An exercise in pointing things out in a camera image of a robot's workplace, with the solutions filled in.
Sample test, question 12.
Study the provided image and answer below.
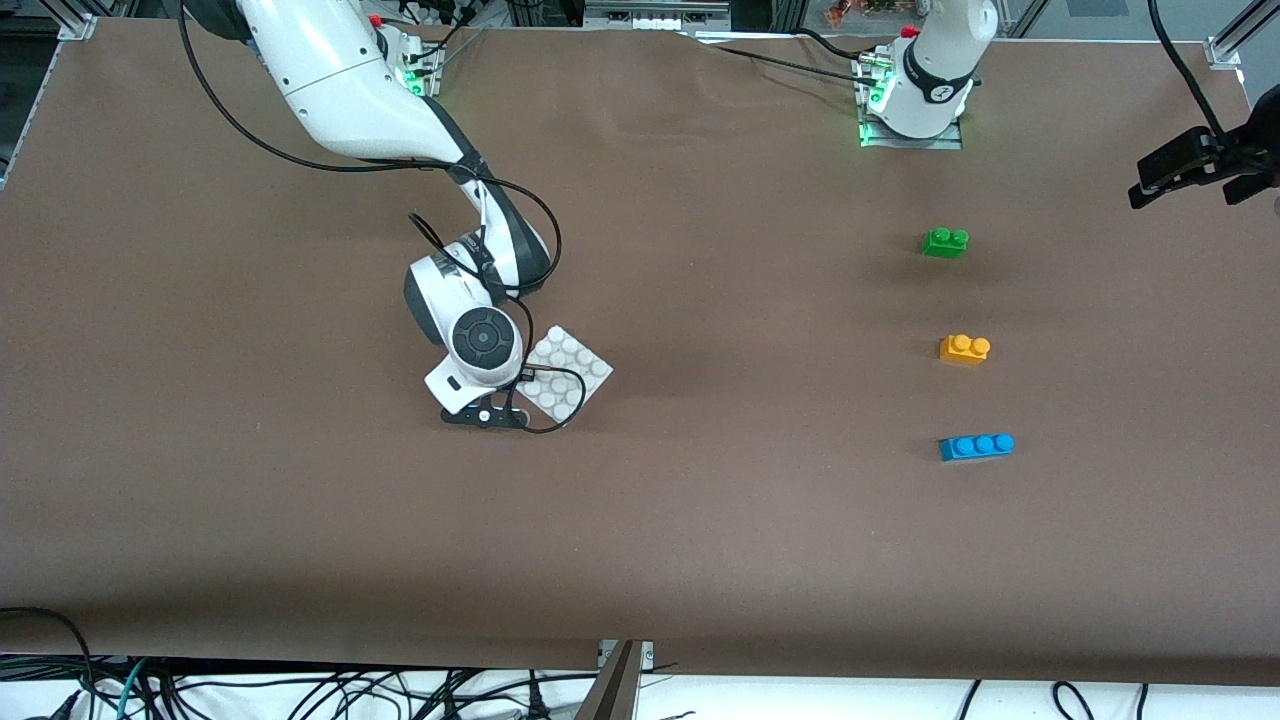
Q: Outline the white studded base plate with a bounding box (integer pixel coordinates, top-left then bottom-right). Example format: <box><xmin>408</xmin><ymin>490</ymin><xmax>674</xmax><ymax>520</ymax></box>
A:
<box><xmin>518</xmin><ymin>325</ymin><xmax>614</xmax><ymax>422</ymax></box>

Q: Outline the blue three-stud block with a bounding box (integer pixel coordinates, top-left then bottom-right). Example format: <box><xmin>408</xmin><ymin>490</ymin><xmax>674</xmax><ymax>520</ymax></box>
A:
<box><xmin>938</xmin><ymin>432</ymin><xmax>1015</xmax><ymax>463</ymax></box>

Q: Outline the brown table cover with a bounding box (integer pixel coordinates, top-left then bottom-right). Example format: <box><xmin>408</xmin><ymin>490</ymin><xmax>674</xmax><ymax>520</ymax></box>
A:
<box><xmin>0</xmin><ymin>17</ymin><xmax>1280</xmax><ymax>687</ymax></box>

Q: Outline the colourful toy pile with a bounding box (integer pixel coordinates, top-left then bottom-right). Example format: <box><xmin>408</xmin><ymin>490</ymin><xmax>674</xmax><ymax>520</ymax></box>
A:
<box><xmin>825</xmin><ymin>0</ymin><xmax>906</xmax><ymax>28</ymax></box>

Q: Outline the grey power strip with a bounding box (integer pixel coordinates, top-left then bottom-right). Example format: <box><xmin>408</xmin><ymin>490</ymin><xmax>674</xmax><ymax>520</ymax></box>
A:
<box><xmin>583</xmin><ymin>0</ymin><xmax>733</xmax><ymax>33</ymax></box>

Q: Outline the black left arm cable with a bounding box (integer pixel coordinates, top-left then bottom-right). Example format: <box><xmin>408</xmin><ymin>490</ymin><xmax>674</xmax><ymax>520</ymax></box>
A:
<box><xmin>1148</xmin><ymin>0</ymin><xmax>1229</xmax><ymax>141</ymax></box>

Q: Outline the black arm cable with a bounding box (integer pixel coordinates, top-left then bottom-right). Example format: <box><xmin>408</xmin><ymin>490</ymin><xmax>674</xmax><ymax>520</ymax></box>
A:
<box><xmin>1148</xmin><ymin>0</ymin><xmax>1229</xmax><ymax>141</ymax></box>
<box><xmin>178</xmin><ymin>0</ymin><xmax>588</xmax><ymax>435</ymax></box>

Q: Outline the aluminium profile post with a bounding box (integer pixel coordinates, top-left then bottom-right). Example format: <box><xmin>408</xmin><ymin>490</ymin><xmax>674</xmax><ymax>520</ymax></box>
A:
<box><xmin>575</xmin><ymin>640</ymin><xmax>656</xmax><ymax>720</ymax></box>

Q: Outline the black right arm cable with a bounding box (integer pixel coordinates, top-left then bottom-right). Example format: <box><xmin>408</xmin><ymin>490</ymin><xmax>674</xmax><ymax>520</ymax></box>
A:
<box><xmin>178</xmin><ymin>0</ymin><xmax>588</xmax><ymax>435</ymax></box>

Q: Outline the black frame post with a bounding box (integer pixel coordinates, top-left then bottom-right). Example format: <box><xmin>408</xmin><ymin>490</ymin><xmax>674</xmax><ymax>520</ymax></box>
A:
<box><xmin>508</xmin><ymin>0</ymin><xmax>584</xmax><ymax>28</ymax></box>
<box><xmin>735</xmin><ymin>0</ymin><xmax>809</xmax><ymax>31</ymax></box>

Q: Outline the teal cable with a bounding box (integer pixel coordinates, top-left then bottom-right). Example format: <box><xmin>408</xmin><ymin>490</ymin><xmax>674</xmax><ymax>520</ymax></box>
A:
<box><xmin>115</xmin><ymin>657</ymin><xmax>151</xmax><ymax>720</ymax></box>

